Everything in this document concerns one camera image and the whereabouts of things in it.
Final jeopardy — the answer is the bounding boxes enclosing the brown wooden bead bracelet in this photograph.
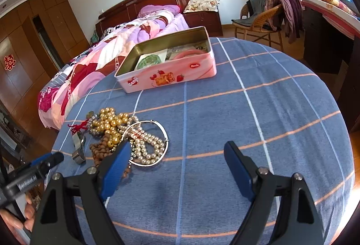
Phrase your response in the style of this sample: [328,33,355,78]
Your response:
[89,133,133,179]

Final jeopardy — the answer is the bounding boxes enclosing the gold pearl necklace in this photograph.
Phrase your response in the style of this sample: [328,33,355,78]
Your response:
[91,107,130,149]

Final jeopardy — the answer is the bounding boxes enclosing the white pearl necklace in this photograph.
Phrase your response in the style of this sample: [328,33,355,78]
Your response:
[118,115,166,165]

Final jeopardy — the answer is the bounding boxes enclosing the silver bangle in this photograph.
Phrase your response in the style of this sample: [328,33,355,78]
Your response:
[121,120,170,168]

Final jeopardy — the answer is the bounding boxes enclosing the left hand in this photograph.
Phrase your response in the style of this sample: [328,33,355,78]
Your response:
[1,193,35,244]

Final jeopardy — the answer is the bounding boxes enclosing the red paper wardrobe decoration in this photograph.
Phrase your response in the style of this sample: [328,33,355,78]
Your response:
[4,54,16,71]

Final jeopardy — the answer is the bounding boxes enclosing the blue plaid tablecloth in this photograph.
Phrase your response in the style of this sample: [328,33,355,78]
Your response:
[53,38,355,244]

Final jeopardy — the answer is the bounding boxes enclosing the brown wooden wardrobe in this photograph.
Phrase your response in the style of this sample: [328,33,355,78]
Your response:
[1,0,89,151]

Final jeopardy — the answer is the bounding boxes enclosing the pink patchwork quilt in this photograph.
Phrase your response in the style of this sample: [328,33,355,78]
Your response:
[37,9,189,130]

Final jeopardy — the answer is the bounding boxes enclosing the dark wooden desk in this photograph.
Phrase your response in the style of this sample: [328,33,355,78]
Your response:
[303,7,359,132]

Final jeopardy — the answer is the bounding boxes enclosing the paper leaflet in tin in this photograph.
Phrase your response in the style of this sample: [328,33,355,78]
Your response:
[135,42,208,70]

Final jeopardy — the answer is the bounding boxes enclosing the pink metal tin box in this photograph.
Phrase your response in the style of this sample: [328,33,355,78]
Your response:
[114,26,217,93]

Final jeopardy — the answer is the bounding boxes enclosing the wicker chair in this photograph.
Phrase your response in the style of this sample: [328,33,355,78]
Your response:
[232,4,284,52]

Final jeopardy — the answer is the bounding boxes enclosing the purple pillow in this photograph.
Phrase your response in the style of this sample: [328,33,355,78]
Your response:
[137,5,181,18]

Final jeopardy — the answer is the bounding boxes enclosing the floral bedding on desk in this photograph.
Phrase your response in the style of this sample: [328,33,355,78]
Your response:
[301,0,360,40]

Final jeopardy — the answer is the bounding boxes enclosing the purple pink clothes on chair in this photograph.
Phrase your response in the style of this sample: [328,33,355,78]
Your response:
[264,0,303,44]

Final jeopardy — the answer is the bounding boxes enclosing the dark wooden nightstand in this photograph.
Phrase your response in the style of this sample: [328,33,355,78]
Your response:
[183,11,223,37]

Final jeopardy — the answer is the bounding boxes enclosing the grey garment on chair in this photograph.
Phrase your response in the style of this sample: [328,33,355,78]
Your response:
[232,0,266,27]

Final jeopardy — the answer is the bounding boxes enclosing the wooden bed headboard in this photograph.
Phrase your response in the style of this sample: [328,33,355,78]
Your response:
[95,0,189,37]

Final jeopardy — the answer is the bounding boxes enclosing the floral cushion on nightstand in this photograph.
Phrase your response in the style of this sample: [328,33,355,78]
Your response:
[184,0,220,13]

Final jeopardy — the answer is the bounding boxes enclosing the green jade bracelet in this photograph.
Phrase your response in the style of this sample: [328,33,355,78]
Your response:
[137,54,162,70]

